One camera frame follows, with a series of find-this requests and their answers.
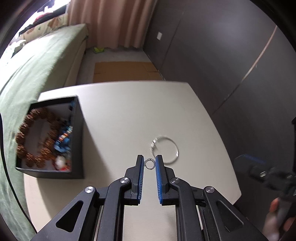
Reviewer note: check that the dark hanging clothes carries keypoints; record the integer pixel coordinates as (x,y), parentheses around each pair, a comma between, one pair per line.
(47,9)

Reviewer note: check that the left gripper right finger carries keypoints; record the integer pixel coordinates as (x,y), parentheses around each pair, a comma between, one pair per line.
(201,214)

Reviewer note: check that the green bed blanket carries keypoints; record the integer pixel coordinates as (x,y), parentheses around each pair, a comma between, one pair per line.
(43,64)

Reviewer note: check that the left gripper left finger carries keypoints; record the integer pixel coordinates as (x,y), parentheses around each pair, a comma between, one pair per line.
(97,214)

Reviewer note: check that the dark grey wardrobe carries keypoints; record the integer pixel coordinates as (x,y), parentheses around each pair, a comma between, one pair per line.
(240,65)

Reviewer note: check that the green object on floor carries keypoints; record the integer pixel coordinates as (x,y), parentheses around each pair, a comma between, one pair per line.
(98,50)

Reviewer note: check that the brown cardboard sheet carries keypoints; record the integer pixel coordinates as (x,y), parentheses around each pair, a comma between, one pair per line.
(125,71)

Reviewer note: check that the light green duvet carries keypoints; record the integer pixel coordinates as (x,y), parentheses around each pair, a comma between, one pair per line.
(14,48)

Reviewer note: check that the person's right hand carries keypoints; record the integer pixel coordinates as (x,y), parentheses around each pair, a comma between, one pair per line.
(271,229)

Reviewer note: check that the floral pillow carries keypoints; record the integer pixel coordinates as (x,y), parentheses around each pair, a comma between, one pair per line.
(44,28)

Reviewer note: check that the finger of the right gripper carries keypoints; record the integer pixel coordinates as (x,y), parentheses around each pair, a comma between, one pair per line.
(249,162)

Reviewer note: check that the black jewelry box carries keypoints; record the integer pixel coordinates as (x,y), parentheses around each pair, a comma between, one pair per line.
(42,125)

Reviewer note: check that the silver bangle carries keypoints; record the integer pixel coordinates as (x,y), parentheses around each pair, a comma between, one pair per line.
(166,147)

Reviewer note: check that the pink curtain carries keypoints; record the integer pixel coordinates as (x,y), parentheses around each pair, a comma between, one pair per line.
(113,23)

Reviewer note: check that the blue beaded ornament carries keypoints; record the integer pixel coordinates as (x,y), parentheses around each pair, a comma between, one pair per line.
(62,144)

